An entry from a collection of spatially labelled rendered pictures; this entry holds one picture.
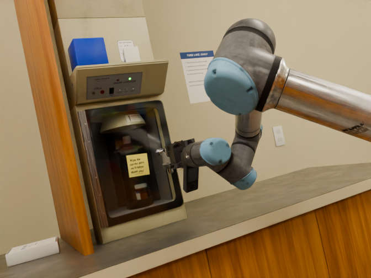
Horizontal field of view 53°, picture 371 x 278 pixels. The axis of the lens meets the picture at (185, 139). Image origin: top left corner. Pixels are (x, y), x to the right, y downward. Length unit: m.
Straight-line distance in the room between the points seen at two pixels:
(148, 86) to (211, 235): 0.56
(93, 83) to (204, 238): 0.60
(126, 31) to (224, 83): 0.76
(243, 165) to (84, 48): 0.61
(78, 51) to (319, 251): 1.04
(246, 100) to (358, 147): 2.04
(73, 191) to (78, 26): 0.57
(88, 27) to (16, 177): 0.69
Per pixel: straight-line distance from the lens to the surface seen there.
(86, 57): 1.23
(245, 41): 0.76
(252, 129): 1.06
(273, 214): 1.22
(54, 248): 1.34
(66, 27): 1.37
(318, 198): 1.36
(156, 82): 1.33
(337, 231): 1.47
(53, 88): 1.20
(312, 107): 0.74
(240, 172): 1.05
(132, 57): 1.30
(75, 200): 1.17
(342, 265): 1.49
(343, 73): 2.73
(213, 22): 2.16
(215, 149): 0.99
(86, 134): 1.27
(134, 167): 1.30
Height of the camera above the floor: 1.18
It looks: 2 degrees up
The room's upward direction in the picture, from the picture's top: 12 degrees counter-clockwise
